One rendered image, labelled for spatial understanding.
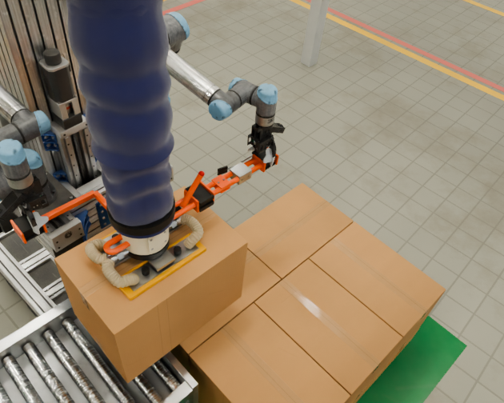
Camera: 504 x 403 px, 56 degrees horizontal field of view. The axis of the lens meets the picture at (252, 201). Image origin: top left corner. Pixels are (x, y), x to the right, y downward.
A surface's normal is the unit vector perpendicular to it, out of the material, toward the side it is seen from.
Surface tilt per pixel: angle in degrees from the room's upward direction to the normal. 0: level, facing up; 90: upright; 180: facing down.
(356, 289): 0
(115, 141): 97
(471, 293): 0
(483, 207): 0
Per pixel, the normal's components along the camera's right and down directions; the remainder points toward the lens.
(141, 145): 0.34, 0.79
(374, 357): 0.08, -0.68
